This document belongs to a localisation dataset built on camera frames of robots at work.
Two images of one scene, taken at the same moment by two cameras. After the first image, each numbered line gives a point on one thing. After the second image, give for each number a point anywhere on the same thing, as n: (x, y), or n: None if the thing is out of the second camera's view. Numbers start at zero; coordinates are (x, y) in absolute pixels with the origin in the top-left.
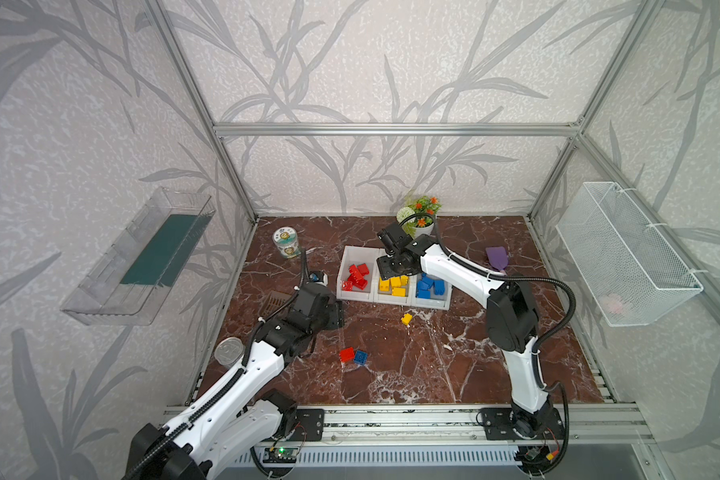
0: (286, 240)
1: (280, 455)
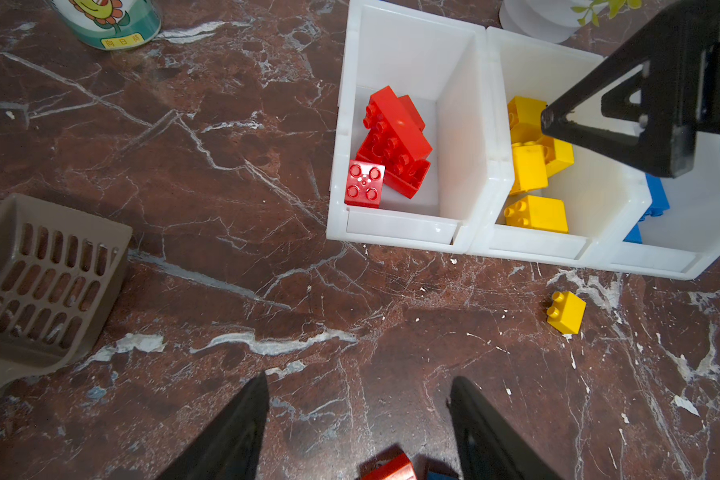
0: (113, 25)
1: None
